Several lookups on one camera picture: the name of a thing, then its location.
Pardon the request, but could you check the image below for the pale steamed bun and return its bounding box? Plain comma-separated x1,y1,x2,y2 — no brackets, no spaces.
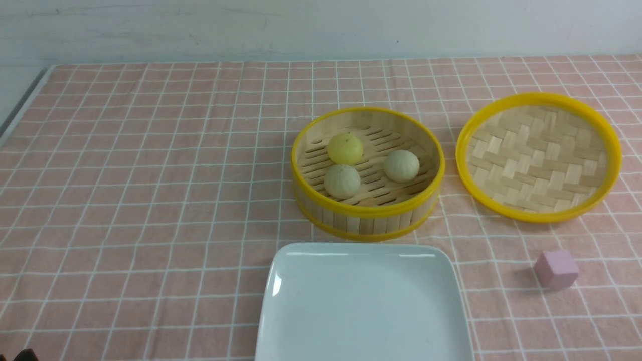
384,150,420,183
324,164,362,200

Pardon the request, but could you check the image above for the yellow steamed bun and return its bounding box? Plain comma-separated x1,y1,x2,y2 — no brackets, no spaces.
326,133,363,166

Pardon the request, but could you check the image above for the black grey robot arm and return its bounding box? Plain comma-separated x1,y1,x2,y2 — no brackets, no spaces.
13,349,39,361

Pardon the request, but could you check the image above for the white square plate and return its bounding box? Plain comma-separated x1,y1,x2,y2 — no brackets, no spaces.
255,242,475,360

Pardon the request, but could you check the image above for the bamboo steamer basket yellow rim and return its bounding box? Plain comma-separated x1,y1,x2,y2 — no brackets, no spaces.
291,107,445,242

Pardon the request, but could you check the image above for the pink checkered tablecloth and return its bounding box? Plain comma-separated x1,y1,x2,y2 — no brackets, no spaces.
1,55,640,360

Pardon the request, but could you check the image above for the bamboo steamer lid yellow rim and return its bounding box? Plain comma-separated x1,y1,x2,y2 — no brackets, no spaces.
455,92,623,223

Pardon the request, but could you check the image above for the pink cube block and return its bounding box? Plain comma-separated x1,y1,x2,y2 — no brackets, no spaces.
533,249,579,290

